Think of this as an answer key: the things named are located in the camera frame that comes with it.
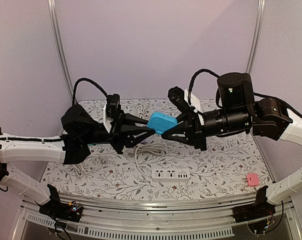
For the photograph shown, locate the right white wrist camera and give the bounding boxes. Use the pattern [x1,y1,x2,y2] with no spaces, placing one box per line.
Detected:
[167,86,201,116]

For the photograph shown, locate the right aluminium frame post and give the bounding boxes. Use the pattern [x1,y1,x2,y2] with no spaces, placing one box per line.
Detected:
[245,0,266,74]

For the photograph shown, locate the floral patterned table mat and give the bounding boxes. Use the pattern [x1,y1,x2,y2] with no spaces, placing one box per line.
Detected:
[40,98,269,202]

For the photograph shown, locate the aluminium frame post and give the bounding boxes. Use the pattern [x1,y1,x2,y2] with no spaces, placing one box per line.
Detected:
[245,0,266,74]
[47,0,74,100]

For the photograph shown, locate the teal strip white cable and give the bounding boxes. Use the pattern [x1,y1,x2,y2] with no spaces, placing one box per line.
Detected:
[70,156,110,178]

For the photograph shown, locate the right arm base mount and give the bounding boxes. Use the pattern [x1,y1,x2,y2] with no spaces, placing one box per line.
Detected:
[232,186,275,223]

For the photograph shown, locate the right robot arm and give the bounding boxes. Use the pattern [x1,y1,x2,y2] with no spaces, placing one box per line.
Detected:
[162,69,302,151]

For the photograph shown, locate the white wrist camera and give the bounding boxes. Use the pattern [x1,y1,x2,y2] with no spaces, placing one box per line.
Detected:
[167,86,201,116]
[102,93,121,133]

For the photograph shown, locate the white power strip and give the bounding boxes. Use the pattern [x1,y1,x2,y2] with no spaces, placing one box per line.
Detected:
[151,168,190,183]

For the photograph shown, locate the aluminium front rail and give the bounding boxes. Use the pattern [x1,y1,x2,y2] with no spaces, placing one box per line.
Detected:
[14,193,299,238]

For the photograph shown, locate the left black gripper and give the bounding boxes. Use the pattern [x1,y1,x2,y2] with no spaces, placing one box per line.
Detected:
[81,110,157,155]

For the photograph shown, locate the left aluminium frame post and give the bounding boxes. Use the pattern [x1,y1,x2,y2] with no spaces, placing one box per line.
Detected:
[47,0,74,100]

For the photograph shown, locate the purple strip white cable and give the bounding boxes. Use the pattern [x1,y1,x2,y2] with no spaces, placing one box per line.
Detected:
[135,104,148,120]

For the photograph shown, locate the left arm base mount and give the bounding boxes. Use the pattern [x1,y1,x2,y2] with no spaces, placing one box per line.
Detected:
[39,184,83,223]

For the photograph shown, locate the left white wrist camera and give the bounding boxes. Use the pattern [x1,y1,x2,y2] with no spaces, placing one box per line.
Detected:
[102,93,121,133]

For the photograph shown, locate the blue plug adapter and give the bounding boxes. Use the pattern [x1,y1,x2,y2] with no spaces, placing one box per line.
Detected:
[147,112,178,135]

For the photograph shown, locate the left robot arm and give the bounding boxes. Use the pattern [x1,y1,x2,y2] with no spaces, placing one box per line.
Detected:
[0,104,155,217]

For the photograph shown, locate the pink plug adapter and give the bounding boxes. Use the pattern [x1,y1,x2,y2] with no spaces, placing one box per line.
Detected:
[246,173,260,187]

